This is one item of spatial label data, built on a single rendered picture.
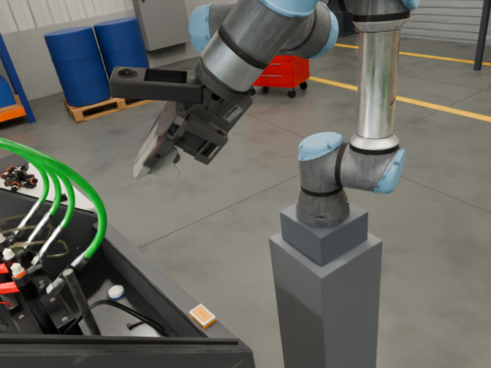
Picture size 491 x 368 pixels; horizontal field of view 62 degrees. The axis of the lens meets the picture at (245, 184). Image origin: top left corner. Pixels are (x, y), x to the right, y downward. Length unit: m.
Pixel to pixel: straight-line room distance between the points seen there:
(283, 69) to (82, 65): 2.44
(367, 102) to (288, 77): 3.94
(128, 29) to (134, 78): 5.10
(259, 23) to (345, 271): 0.84
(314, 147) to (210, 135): 0.52
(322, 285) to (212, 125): 0.69
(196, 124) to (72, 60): 5.00
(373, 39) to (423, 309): 1.52
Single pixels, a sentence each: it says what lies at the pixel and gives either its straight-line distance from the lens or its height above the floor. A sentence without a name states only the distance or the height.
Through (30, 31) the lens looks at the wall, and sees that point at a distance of 7.24.
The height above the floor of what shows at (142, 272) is 0.95.
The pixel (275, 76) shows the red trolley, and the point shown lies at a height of 0.28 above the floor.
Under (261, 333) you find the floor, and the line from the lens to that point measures 2.06.
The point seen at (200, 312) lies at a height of 0.96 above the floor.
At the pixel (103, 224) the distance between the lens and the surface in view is 0.71.
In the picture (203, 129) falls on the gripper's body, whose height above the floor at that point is 1.37.
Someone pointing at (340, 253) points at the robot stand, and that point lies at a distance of 1.18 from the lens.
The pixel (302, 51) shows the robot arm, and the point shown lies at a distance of 0.58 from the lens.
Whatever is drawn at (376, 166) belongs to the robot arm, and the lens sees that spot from 1.00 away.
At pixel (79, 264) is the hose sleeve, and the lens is 0.76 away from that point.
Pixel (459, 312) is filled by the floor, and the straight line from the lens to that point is 2.22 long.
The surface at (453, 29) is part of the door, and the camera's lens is 7.30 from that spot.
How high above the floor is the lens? 1.57
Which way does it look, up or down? 29 degrees down
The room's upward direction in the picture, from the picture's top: 8 degrees counter-clockwise
